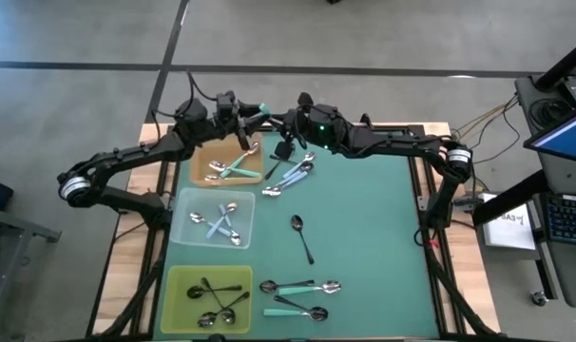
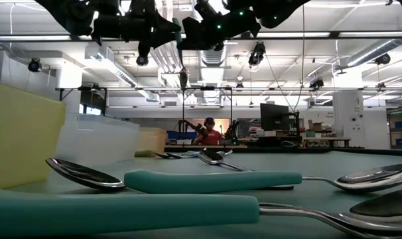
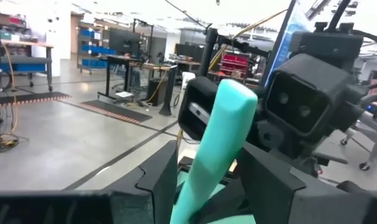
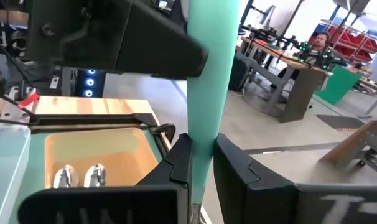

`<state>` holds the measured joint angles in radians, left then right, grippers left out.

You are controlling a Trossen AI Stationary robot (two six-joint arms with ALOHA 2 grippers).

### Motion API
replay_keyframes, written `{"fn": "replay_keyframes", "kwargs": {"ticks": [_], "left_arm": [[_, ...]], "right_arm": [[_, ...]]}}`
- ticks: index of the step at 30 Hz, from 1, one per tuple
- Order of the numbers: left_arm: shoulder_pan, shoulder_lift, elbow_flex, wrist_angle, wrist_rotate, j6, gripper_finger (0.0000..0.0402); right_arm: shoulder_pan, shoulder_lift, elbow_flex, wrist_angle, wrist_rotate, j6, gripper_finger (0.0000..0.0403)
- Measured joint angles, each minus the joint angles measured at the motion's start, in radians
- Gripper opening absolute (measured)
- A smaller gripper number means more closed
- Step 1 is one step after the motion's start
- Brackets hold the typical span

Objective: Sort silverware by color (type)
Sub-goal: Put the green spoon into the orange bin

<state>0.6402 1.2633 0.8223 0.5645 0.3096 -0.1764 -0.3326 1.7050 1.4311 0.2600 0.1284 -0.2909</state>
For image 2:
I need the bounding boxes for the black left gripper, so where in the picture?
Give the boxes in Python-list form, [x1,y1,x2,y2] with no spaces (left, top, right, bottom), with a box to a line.
[91,0,182,58]

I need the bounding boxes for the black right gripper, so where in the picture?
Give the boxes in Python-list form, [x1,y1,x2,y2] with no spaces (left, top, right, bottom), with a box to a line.
[182,0,262,52]

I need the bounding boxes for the dark metal spoon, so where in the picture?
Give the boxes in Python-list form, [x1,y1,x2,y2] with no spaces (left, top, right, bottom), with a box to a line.
[198,148,258,173]
[44,157,295,193]
[153,151,184,160]

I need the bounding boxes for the blue storage bins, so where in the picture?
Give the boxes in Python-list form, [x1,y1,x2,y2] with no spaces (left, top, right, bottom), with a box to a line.
[167,130,197,140]

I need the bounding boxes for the person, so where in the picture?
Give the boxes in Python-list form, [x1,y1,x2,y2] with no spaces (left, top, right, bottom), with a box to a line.
[192,117,225,146]

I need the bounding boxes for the orange plastic bin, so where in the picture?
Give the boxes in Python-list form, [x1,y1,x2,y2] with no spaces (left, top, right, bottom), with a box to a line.
[134,127,168,158]

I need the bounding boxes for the black background monitor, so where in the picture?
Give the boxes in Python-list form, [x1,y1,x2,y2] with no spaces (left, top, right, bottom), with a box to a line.
[259,103,291,132]

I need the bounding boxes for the clear plastic bin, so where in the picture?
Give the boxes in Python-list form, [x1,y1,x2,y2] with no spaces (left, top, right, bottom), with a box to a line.
[54,114,141,167]

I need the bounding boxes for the black monitor stand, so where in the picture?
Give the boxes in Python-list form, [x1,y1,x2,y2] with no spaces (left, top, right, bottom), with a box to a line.
[289,111,303,149]

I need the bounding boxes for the cardboard box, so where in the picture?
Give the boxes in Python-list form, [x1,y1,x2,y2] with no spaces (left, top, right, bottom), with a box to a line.
[308,119,324,132]

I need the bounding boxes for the green table mat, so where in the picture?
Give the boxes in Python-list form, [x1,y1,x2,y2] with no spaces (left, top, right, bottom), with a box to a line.
[1,151,402,239]

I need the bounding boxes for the white pillar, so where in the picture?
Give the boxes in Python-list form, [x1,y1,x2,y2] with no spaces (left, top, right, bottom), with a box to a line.
[332,68,366,149]

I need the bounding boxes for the yellow plastic bin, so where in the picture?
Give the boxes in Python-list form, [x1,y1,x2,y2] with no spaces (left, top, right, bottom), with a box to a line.
[0,80,67,189]

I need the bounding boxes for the storage shelf with bins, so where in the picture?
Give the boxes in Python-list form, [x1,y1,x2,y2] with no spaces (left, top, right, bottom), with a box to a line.
[386,109,402,150]

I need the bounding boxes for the silver ribbed ceiling duct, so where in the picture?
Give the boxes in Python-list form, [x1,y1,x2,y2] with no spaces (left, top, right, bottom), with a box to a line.
[191,0,239,106]

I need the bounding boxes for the black ceiling camera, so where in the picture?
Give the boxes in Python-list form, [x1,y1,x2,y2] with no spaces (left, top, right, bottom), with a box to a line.
[27,58,42,73]
[308,77,325,91]
[374,52,392,66]
[135,52,150,68]
[247,41,267,72]

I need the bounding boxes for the black metal station frame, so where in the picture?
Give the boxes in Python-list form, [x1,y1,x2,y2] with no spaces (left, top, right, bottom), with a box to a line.
[54,85,402,147]

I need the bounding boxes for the white rectangular ceiling duct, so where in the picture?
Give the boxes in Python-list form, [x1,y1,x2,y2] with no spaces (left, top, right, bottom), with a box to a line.
[84,42,161,103]

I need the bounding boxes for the black hanging cable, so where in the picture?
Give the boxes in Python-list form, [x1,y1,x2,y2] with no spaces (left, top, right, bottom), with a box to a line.
[265,5,305,114]

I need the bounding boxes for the slanted silver ceiling duct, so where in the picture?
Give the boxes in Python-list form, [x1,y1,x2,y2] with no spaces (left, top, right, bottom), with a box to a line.
[333,38,402,76]

